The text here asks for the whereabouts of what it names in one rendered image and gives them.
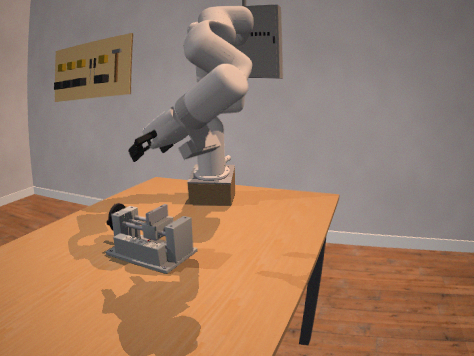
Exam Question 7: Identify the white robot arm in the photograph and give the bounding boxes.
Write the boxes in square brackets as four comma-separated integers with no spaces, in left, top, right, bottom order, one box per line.
[175,6,253,181]

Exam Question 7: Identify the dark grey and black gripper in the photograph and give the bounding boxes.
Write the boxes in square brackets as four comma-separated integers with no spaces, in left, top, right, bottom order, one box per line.
[128,101,188,162]

